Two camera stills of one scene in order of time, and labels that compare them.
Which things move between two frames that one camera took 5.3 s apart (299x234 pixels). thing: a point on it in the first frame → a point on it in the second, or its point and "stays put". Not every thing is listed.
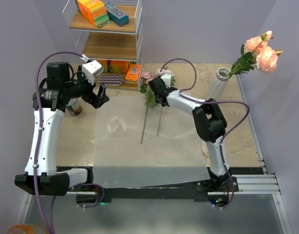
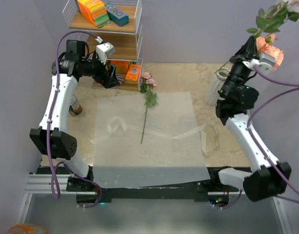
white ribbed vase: [220, 84] stays put
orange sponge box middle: [120, 66] stays put
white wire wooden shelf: [110, 31] stays put
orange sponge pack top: [94, 10] stays put
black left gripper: [91, 97] → [107, 83]
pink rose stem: [158, 73] → [269, 21]
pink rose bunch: [145, 78] stays put
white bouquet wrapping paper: [139, 143] stays put
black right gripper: [167, 87] → [248, 51]
